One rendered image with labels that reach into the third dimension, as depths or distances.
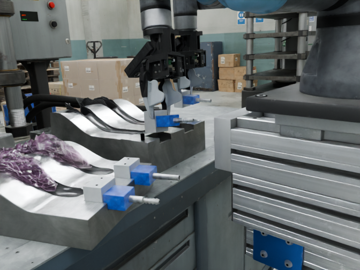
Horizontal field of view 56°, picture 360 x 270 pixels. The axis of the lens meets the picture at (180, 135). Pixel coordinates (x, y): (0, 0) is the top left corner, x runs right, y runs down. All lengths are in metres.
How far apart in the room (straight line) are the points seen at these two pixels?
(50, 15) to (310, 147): 1.40
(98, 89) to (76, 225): 4.55
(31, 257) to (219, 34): 7.92
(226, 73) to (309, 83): 7.37
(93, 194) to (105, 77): 4.36
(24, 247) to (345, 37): 0.57
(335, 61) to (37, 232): 0.52
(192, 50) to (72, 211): 0.67
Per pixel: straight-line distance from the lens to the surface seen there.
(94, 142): 0.94
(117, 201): 0.59
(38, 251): 0.62
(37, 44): 1.64
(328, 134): 0.49
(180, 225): 0.98
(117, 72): 4.78
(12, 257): 0.62
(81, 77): 5.30
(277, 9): 0.41
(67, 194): 0.68
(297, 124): 0.49
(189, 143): 0.95
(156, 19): 0.84
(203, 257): 1.12
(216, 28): 8.39
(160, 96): 0.80
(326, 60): 0.47
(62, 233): 0.60
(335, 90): 0.46
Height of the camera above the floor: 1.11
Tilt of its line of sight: 15 degrees down
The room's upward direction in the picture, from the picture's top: 3 degrees counter-clockwise
